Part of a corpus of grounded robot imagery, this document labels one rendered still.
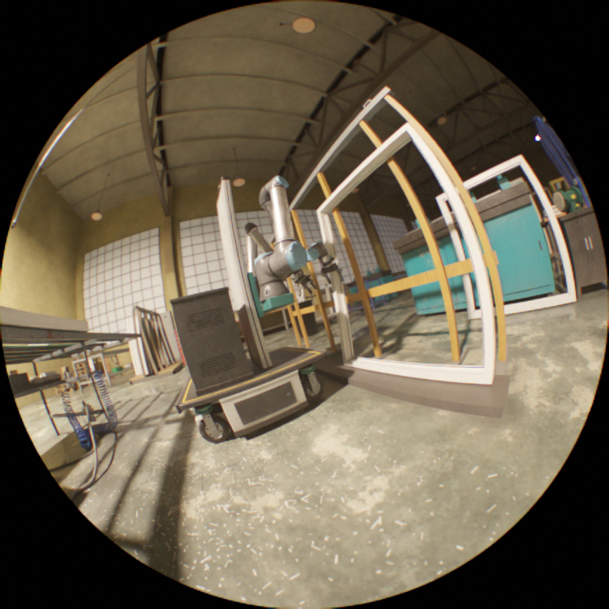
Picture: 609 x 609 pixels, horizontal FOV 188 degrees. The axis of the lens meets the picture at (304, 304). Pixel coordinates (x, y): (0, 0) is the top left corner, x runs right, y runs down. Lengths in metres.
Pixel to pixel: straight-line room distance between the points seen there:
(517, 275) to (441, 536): 2.29
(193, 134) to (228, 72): 2.98
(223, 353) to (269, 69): 8.14
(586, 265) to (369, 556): 2.44
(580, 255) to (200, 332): 3.03
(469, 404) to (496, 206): 2.04
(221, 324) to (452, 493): 1.18
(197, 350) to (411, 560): 1.15
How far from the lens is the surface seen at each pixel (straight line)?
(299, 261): 0.99
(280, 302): 1.04
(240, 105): 8.55
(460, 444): 0.81
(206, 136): 9.14
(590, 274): 2.46
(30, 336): 1.30
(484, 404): 0.89
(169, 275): 8.21
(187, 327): 1.02
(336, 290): 1.53
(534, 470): 0.78
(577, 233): 2.40
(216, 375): 1.03
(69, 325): 1.53
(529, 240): 2.48
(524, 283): 2.49
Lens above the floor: 0.61
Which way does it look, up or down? 1 degrees up
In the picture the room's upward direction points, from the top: 16 degrees counter-clockwise
